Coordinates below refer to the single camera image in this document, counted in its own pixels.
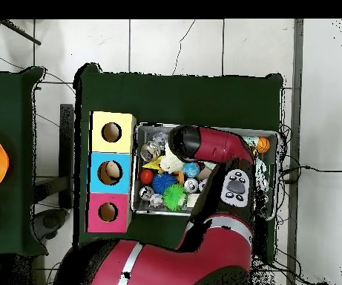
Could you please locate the cream yellow cloth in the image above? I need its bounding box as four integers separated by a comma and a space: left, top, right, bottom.
159, 142, 185, 174

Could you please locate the wooden box with three holes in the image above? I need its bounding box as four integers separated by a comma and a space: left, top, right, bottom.
85, 111, 137, 234

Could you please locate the shallow mesh bin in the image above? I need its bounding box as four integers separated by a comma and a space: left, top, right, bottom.
130, 122, 280, 221

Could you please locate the blue globe ball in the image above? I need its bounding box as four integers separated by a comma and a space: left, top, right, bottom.
182, 162, 200, 178

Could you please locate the blue spiky ball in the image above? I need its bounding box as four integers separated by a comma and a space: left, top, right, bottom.
151, 171, 177, 195

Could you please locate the red ball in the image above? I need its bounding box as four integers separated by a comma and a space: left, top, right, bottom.
139, 169, 154, 186

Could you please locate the silver drink can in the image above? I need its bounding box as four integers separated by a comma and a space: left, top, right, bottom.
184, 177, 200, 194
139, 186, 154, 200

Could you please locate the green spiky ball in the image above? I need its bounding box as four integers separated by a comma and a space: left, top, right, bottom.
162, 183, 188, 212

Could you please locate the dark green table cloth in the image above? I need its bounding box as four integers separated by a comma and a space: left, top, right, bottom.
0, 65, 49, 257
73, 62, 284, 258

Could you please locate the small orange basketball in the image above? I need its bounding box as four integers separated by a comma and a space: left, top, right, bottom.
256, 136, 271, 154

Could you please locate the black power cable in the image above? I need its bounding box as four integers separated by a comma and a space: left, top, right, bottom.
280, 165, 342, 183

